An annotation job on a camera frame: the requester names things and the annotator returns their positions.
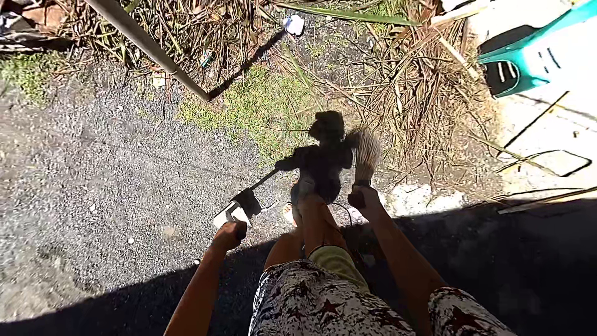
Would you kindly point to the stick hand broom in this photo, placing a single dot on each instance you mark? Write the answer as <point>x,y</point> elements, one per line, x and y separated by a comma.
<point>366,158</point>

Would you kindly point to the person's legs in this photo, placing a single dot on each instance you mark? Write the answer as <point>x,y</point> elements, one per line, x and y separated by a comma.
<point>317,224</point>

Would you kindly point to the green grass patch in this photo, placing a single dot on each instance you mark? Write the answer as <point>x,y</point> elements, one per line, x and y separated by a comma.
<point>266,112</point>

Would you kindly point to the small green weed patch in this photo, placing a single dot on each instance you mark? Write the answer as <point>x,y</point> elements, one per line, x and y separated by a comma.
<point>30,74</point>

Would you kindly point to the person's right fingers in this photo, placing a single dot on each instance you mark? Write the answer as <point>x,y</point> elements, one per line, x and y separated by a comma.
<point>358,193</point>

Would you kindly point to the person's left forearm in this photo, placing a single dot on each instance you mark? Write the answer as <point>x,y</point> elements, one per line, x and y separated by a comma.
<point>198,291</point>

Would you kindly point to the person's body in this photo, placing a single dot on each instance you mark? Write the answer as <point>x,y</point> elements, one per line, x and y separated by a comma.
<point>322,308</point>

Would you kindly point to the pile of rocks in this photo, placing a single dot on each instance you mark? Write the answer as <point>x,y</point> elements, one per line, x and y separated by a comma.
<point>39,18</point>

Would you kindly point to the person's right forearm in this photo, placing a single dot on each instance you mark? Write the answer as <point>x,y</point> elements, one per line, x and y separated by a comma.
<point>405,261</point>

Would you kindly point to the small teal wrapper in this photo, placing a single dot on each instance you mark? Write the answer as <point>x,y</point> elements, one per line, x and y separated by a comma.
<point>205,59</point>

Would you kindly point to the white crumpled ball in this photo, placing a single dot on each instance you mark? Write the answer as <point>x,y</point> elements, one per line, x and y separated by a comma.
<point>294,25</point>

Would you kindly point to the white dustpan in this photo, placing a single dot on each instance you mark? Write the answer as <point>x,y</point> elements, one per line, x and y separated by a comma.
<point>225,217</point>

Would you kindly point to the person's left fingers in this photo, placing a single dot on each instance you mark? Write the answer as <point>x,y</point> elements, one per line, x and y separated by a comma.
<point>236,225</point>

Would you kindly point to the person's right hand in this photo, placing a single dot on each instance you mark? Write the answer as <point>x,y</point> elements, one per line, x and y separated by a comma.
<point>372,205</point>

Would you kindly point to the small pale paper scrap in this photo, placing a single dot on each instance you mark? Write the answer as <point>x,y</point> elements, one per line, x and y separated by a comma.
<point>158,80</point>

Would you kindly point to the long wooden pole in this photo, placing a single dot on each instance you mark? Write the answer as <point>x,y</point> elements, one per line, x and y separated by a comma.
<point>151,50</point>

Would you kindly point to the long green leaf blade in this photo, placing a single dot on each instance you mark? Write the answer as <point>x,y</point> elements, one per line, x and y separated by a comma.
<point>345,16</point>

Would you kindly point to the pile of dry grass stalks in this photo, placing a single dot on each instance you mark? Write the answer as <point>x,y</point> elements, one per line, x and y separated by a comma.
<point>410,102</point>

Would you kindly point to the person's left hand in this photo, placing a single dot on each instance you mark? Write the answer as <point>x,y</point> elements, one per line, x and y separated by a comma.
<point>224,238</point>

